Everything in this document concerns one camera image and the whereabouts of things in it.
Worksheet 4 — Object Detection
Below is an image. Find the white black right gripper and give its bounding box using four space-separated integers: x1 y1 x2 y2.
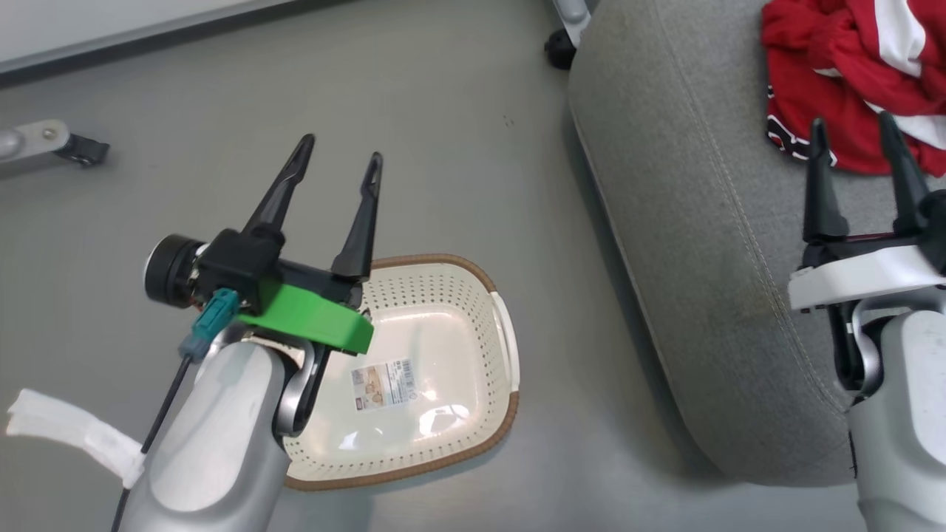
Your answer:
786 111 946 313

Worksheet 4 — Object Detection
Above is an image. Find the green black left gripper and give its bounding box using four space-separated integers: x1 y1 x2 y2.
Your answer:
236 133 384 356

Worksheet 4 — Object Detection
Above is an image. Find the red white clothing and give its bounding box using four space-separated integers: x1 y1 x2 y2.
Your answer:
760 0 946 179

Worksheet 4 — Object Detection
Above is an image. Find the grey fabric seat cushion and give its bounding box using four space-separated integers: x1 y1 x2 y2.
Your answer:
567 0 946 488

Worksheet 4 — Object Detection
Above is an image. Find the cream laundry basket brown rim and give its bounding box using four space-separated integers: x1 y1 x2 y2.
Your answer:
283 253 521 493

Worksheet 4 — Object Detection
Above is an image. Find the paper label sticker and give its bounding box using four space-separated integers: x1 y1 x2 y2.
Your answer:
350 358 419 412

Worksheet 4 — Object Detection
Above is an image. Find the black caster wheel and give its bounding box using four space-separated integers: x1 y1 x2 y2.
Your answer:
543 29 578 72
53 133 111 168

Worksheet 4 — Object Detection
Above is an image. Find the white tape strip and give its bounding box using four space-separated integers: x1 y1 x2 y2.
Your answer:
5 388 146 490

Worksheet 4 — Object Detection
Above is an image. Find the left arm black cable teal plug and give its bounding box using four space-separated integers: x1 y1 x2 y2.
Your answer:
109 289 242 532

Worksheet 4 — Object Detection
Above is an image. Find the grey metal frame leg flat bracket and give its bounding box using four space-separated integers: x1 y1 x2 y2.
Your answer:
0 119 72 179

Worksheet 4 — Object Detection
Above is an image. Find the grey metal frame leg curved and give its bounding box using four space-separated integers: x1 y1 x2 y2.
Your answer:
552 0 593 47

